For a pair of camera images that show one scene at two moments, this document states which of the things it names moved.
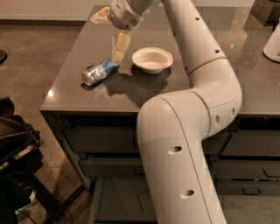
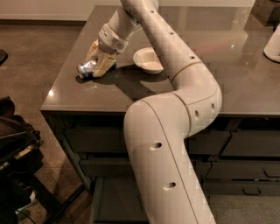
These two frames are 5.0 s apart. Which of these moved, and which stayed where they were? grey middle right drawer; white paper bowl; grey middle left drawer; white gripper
Moved: white gripper
Stayed: grey middle left drawer; white paper bowl; grey middle right drawer
